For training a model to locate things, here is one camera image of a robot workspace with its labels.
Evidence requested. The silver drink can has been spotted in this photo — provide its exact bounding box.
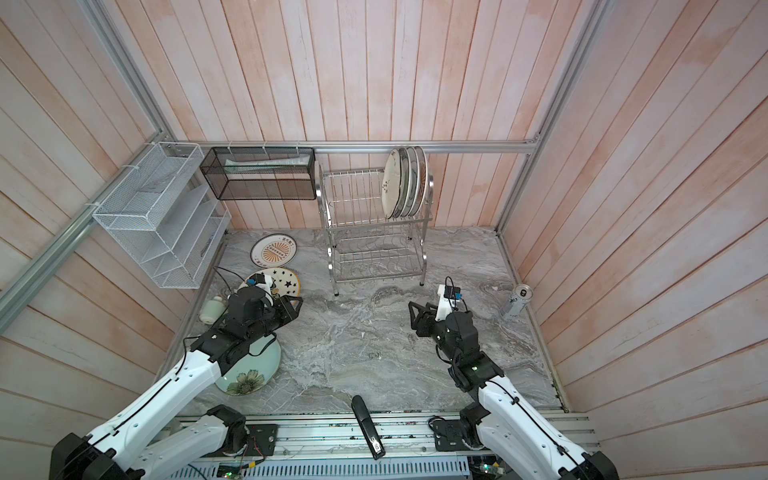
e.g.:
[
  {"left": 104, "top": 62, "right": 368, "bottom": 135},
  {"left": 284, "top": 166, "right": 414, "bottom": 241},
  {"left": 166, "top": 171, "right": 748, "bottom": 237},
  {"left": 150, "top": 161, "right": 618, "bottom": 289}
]
[{"left": 501, "top": 283, "right": 533, "bottom": 318}]

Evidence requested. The cream plate floral rim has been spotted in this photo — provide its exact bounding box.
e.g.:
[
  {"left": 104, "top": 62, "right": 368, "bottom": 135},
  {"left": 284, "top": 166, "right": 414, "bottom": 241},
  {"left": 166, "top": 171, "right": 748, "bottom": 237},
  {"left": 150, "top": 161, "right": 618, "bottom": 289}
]
[{"left": 381, "top": 149, "right": 402, "bottom": 218}]

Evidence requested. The light green flower plate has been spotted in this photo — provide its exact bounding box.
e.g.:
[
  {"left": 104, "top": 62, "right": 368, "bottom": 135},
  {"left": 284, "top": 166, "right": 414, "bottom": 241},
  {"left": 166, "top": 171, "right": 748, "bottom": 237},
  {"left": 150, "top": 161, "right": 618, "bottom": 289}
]
[{"left": 215, "top": 335, "right": 282, "bottom": 396}]

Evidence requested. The pale green ceramic bottle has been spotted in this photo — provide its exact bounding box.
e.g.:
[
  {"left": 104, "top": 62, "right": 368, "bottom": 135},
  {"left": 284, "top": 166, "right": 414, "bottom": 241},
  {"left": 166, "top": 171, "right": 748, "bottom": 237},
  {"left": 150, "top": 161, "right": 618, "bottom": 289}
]
[{"left": 199, "top": 295, "right": 227, "bottom": 326}]

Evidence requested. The cream plate stars cartoon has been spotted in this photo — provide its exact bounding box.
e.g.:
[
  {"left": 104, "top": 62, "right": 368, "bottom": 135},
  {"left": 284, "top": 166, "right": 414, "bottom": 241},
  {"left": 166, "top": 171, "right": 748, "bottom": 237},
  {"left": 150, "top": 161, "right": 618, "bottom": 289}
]
[{"left": 238, "top": 267, "right": 301, "bottom": 297}]

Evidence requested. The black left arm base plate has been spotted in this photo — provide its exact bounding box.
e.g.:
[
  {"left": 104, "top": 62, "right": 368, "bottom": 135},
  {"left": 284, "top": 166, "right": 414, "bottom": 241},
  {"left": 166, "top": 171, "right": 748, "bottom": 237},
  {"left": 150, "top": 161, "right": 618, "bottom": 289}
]
[{"left": 206, "top": 405, "right": 278, "bottom": 457}]

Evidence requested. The black mesh basket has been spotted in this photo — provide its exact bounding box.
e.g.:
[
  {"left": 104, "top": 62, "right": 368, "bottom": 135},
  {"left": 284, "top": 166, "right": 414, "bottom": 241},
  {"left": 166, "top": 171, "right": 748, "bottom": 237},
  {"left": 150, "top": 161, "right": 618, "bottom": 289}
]
[{"left": 200, "top": 146, "right": 316, "bottom": 201}]

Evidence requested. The stainless steel dish rack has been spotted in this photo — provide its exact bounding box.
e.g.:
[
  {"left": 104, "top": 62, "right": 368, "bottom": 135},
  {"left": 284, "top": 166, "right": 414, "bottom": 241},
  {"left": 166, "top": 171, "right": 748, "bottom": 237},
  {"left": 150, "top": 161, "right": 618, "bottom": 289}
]
[{"left": 315, "top": 168, "right": 433, "bottom": 295}]

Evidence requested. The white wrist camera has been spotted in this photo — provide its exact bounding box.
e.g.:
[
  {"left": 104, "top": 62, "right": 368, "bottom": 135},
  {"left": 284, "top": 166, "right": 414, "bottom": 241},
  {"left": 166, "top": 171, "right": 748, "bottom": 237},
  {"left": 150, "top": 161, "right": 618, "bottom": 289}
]
[
  {"left": 435, "top": 284, "right": 461, "bottom": 321},
  {"left": 246, "top": 272, "right": 274, "bottom": 301}
]

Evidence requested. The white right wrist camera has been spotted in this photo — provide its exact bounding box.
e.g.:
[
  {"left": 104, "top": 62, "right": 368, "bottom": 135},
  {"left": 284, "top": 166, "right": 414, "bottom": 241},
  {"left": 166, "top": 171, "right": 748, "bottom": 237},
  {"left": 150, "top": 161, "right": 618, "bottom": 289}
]
[{"left": 435, "top": 284, "right": 461, "bottom": 321}]

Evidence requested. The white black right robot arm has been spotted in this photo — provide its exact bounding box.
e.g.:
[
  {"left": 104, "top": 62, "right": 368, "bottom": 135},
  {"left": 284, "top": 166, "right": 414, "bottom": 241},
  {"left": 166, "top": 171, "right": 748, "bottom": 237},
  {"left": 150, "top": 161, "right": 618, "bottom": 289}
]
[{"left": 408, "top": 302, "right": 619, "bottom": 479}]

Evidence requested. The black stapler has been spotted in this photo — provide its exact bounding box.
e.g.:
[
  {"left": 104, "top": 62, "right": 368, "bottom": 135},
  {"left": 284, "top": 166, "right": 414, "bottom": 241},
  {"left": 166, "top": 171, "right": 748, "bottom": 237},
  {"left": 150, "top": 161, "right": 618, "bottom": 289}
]
[{"left": 351, "top": 395, "right": 386, "bottom": 460}]

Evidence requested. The small orange sunburst plate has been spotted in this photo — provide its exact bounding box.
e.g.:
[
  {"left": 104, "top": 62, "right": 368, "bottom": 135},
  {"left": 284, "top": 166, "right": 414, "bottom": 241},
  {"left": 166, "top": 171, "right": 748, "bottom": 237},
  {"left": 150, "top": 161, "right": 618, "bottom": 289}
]
[{"left": 250, "top": 233, "right": 298, "bottom": 268}]

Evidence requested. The white wire mesh shelf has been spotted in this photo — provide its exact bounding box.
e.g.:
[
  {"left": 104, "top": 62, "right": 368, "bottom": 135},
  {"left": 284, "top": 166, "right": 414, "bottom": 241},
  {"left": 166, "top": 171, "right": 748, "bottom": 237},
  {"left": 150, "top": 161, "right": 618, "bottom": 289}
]
[{"left": 93, "top": 142, "right": 231, "bottom": 290}]

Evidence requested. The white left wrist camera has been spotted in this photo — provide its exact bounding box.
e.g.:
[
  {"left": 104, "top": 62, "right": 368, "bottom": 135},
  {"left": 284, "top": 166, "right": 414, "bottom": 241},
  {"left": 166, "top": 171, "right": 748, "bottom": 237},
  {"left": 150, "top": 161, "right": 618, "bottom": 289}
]
[{"left": 246, "top": 272, "right": 274, "bottom": 301}]

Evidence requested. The white plate green clover design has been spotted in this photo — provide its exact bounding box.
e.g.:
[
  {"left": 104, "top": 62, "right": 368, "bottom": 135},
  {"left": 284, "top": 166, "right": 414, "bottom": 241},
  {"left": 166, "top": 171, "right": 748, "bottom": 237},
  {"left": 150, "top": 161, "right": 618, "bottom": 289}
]
[{"left": 409, "top": 146, "right": 424, "bottom": 217}]

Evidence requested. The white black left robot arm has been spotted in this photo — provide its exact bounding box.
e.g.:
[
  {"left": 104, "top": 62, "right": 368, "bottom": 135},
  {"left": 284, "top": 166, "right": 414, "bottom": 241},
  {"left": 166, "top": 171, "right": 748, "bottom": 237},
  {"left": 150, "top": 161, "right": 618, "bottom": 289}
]
[{"left": 49, "top": 286, "right": 303, "bottom": 479}]

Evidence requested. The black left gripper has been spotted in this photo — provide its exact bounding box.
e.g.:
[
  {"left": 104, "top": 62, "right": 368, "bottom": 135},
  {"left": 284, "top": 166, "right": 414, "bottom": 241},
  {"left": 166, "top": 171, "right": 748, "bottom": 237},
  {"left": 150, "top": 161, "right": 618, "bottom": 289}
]
[{"left": 246, "top": 294, "right": 304, "bottom": 343}]

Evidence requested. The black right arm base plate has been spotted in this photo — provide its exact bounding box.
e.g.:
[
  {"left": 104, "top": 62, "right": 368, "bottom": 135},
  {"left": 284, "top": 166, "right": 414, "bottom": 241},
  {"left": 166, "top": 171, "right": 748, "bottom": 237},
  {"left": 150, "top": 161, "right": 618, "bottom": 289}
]
[{"left": 427, "top": 416, "right": 482, "bottom": 452}]

